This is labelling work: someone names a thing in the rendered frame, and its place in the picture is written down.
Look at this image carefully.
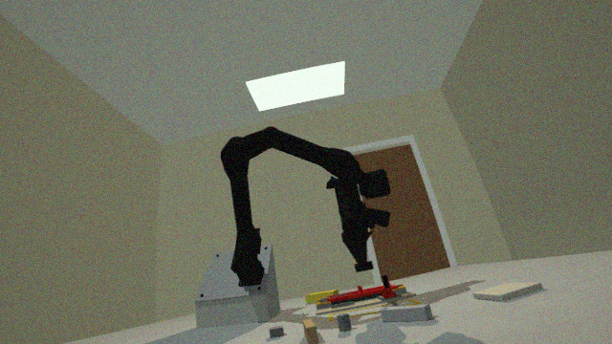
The beige flat rectangular block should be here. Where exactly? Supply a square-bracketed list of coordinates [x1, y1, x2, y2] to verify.
[473, 282, 543, 302]

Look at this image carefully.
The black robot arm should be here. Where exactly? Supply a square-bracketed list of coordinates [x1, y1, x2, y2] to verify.
[221, 126, 390, 287]

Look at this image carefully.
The black tyre with grey hub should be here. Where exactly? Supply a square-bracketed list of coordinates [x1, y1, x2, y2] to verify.
[354, 261, 373, 272]

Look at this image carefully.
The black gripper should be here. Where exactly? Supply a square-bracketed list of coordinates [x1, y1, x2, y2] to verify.
[338, 198, 375, 268]

